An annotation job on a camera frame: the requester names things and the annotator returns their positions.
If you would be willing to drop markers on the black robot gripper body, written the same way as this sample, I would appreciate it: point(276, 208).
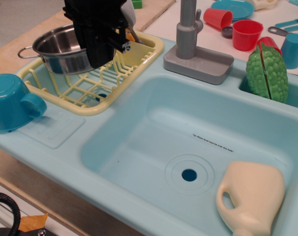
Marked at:
point(103, 18)

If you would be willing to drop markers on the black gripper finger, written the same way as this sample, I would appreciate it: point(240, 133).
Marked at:
point(98, 50)
point(80, 32)

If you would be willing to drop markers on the small stainless steel pot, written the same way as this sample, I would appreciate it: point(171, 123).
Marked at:
point(60, 52)

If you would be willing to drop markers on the yellow dish drying rack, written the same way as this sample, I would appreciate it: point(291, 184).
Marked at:
point(92, 92)

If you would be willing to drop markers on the light blue toy sink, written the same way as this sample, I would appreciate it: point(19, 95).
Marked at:
point(154, 159)

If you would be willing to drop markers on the white plastic spoon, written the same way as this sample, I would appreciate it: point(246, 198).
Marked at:
point(128, 11)

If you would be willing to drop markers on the grey plastic spoon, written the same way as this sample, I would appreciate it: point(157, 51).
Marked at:
point(136, 38)

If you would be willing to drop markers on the green toy block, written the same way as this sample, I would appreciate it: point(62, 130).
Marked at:
point(137, 4)

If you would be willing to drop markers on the blue plastic mug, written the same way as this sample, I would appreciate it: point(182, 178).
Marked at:
point(18, 106)

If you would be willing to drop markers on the grey toy faucet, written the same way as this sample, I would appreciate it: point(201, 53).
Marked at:
point(187, 59)

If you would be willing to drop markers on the red cup lying down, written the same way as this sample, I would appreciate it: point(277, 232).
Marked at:
point(218, 18)

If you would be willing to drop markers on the small grey lid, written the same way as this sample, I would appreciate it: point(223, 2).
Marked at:
point(227, 32)

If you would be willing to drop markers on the blue plastic plate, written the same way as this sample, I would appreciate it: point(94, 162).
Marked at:
point(240, 9)

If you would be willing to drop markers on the red upright cup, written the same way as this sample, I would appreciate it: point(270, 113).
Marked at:
point(245, 34)

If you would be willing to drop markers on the cream toy teapot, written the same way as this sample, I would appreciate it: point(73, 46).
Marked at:
point(264, 4)

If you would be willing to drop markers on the green toy bitter melon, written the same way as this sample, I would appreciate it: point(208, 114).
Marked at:
point(266, 74)

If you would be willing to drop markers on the red cup behind melon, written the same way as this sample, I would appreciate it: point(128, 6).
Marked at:
point(268, 41)

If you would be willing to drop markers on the grey measuring spoon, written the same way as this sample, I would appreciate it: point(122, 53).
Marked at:
point(278, 31)

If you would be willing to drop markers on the yellow tape piece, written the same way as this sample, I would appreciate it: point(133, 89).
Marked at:
point(30, 223)

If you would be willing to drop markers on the blue plastic cup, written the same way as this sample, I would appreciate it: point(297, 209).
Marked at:
point(289, 51)

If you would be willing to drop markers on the blue plastic spatula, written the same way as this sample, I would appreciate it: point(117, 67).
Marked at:
point(289, 26)

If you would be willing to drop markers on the cream plastic detergent bottle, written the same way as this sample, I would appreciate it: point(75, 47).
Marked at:
point(249, 197)

